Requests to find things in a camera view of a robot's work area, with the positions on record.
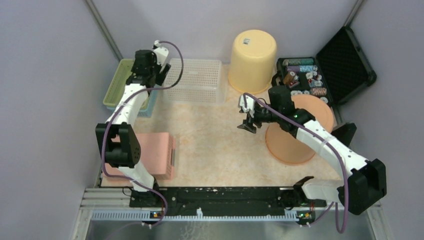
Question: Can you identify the blue basket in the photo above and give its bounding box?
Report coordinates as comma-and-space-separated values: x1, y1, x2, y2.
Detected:
103, 89, 158, 118

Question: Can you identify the orange capybara bucket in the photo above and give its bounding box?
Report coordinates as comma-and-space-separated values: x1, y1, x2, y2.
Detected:
265, 94, 335, 165

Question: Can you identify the white mesh plastic basket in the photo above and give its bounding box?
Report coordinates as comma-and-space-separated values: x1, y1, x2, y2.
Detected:
162, 58, 228, 106

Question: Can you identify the green plastic basket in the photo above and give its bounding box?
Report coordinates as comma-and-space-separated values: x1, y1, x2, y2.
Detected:
107, 58, 134, 93

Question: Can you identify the yellow capybara bucket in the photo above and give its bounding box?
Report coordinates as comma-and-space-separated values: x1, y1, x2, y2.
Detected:
228, 29, 278, 94

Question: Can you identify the pink plastic basket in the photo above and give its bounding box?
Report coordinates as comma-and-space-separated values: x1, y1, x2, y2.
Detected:
100, 132, 177, 182

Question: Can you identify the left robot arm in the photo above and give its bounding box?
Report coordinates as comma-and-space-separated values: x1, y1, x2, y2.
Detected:
95, 47, 170, 207

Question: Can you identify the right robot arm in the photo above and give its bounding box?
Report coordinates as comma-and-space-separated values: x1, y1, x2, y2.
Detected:
238, 85, 387, 215

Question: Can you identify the brown cylinder in case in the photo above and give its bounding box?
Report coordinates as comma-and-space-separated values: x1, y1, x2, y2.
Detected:
282, 71, 296, 85

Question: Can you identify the black open tool case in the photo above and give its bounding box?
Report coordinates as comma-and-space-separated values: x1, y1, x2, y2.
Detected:
271, 27, 377, 107

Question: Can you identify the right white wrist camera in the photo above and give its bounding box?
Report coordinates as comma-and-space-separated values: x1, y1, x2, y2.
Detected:
238, 94, 255, 117

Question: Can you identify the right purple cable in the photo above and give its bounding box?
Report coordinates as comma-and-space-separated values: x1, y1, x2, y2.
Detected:
242, 92, 350, 235

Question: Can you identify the purple cable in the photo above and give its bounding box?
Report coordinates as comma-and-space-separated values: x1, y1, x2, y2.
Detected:
242, 92, 350, 235
100, 40, 185, 229

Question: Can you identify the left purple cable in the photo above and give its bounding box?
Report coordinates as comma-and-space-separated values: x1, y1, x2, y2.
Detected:
100, 40, 185, 229

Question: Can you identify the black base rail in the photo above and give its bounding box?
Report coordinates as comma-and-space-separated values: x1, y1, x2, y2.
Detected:
79, 177, 379, 229

